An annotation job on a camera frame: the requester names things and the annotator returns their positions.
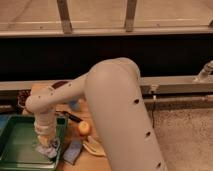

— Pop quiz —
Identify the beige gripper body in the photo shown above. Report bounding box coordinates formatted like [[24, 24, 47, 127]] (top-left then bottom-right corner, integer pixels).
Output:
[[35, 124, 56, 147]]

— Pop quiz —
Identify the grey white towel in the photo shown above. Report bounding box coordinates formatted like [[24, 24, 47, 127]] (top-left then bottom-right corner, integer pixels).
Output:
[[36, 139, 60, 159]]

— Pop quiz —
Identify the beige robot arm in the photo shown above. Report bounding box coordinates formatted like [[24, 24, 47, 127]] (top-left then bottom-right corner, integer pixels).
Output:
[[26, 58, 168, 171]]

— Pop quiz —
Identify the green plastic tray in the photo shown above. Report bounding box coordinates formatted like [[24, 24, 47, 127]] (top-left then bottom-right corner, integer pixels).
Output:
[[0, 115, 68, 171]]

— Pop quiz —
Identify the blue grey sponge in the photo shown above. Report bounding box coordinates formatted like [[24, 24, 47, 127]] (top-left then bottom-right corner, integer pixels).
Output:
[[63, 139, 83, 165]]

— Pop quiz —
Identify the orange round fruit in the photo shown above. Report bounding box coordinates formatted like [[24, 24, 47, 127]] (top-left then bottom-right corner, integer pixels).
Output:
[[78, 121, 91, 136]]

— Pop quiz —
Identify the blue object at left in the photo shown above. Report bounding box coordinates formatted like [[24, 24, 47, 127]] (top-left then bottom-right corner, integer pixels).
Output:
[[0, 115, 9, 130]]

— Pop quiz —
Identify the wooden cutting board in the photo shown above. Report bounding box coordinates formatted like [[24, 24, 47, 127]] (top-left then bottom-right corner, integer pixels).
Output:
[[21, 82, 114, 171]]

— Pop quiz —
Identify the metal pipe fitting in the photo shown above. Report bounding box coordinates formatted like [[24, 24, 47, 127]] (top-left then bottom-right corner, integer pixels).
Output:
[[194, 60, 213, 82]]

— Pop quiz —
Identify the black handled knife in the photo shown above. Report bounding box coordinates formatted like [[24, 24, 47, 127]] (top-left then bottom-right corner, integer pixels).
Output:
[[56, 111, 83, 123]]

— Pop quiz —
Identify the left metal post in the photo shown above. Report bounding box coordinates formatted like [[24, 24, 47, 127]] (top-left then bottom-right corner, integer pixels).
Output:
[[57, 0, 72, 34]]

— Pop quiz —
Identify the metal post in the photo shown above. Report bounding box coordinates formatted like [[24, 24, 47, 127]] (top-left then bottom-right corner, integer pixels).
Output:
[[124, 0, 137, 32], [57, 0, 72, 34]]

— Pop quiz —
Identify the grey metal rail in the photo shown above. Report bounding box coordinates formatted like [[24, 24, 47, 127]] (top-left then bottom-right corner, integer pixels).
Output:
[[0, 75, 213, 94]]

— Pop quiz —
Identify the right metal post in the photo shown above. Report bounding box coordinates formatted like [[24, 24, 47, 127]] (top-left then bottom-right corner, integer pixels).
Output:
[[124, 0, 137, 32]]

